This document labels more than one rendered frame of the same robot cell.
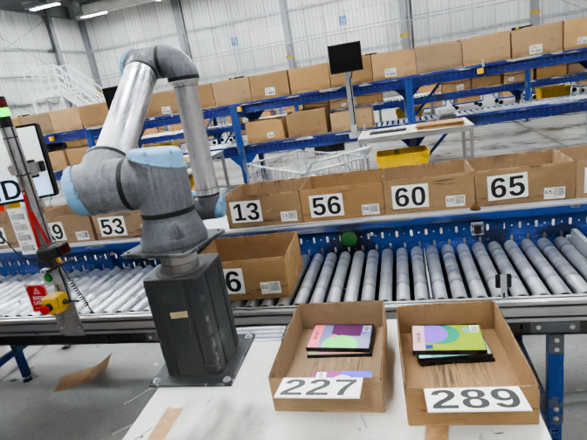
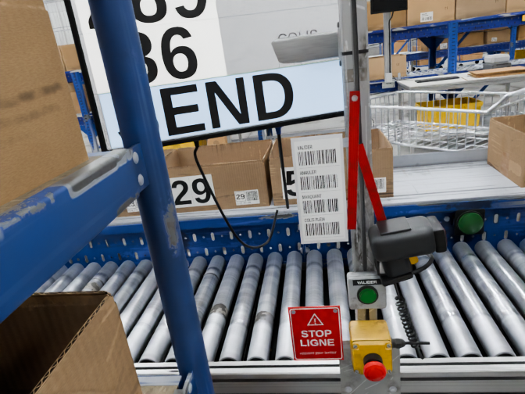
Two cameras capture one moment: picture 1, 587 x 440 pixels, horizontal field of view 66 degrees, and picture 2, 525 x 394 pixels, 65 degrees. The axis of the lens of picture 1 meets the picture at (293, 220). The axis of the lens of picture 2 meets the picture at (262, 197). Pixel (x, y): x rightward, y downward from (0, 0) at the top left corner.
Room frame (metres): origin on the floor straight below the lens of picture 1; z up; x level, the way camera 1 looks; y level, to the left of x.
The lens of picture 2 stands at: (1.11, 1.25, 1.40)
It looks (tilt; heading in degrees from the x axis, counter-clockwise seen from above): 20 degrees down; 354
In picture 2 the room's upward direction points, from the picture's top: 8 degrees counter-clockwise
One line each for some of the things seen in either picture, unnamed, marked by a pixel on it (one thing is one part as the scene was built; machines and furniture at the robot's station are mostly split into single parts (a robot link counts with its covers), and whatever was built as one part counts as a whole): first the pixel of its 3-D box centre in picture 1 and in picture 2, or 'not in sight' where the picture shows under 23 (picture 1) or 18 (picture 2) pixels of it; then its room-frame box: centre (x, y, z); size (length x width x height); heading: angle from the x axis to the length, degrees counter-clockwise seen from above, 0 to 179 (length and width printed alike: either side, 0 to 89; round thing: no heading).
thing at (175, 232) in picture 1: (171, 224); not in sight; (1.25, 0.35, 1.21); 0.19 x 0.19 x 0.10
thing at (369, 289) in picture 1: (370, 277); not in sight; (1.71, -0.28, 0.72); 0.52 x 0.05 x 0.05; 165
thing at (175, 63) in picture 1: (194, 135); not in sight; (1.76, 0.32, 1.41); 0.12 x 0.12 x 0.68; 82
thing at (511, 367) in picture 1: (456, 355); not in sight; (1.00, -0.36, 0.80); 0.38 x 0.28 x 0.10; 168
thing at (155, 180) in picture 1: (157, 178); not in sight; (1.26, 0.35, 1.35); 0.17 x 0.15 x 0.18; 82
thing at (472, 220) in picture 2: not in sight; (470, 223); (2.17, 0.52, 0.81); 0.07 x 0.01 x 0.07; 75
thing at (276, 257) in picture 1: (249, 265); not in sight; (1.78, 0.21, 0.83); 0.39 x 0.29 x 0.17; 77
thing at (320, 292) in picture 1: (324, 279); not in sight; (1.76, -0.09, 0.72); 0.52 x 0.05 x 0.05; 165
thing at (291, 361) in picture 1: (334, 349); not in sight; (1.12, -0.05, 0.80); 0.38 x 0.28 x 0.10; 165
